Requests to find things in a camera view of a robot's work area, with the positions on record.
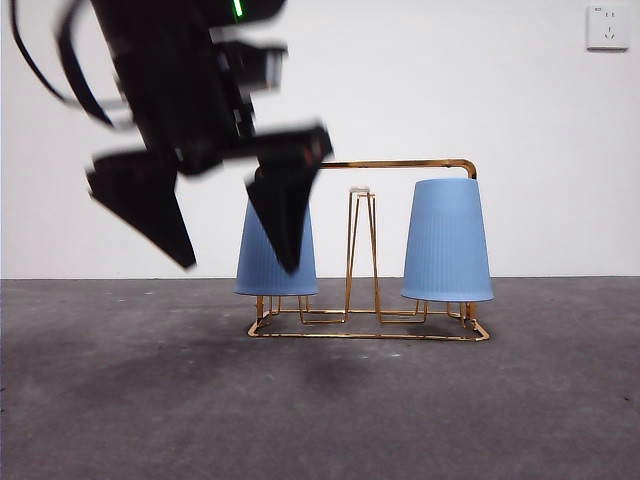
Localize black cable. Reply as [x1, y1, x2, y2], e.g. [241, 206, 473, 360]
[55, 0, 139, 131]
[9, 0, 129, 109]

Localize white wall socket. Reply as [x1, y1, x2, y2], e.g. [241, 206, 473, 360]
[585, 4, 630, 52]

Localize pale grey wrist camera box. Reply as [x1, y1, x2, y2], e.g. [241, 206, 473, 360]
[263, 45, 288, 92]

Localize gold wire cup rack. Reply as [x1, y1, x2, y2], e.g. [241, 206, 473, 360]
[247, 158, 492, 344]

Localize blue ribbed plastic cup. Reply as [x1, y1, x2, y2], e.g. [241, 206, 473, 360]
[400, 178, 495, 303]
[232, 192, 320, 297]

